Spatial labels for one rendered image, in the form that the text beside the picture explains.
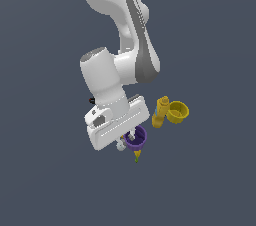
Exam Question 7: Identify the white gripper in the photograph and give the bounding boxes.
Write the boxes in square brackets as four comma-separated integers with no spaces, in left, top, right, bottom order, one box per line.
[83,94,151,152]

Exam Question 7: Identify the small yellow green cone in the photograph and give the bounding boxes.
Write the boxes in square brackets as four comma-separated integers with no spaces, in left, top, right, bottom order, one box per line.
[133,150,142,164]

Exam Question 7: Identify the yellow cup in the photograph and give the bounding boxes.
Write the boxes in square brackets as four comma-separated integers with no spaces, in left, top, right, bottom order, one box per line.
[166,100,190,125]

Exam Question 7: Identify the purple cup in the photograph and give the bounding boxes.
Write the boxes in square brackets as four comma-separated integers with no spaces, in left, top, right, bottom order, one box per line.
[123,124,148,152]

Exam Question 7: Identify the yellow mustard bottle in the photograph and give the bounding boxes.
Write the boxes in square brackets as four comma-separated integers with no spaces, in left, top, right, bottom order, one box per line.
[151,95,171,129]

